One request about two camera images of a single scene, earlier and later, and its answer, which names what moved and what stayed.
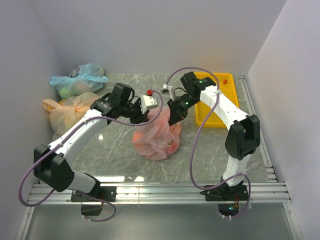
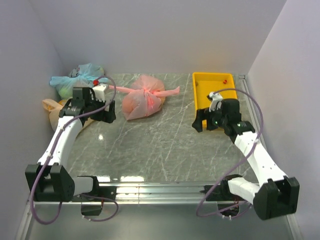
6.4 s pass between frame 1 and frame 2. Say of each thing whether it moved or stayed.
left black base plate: stayed
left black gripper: moved
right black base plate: stayed
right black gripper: moved
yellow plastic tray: stayed
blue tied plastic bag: stayed
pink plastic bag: moved
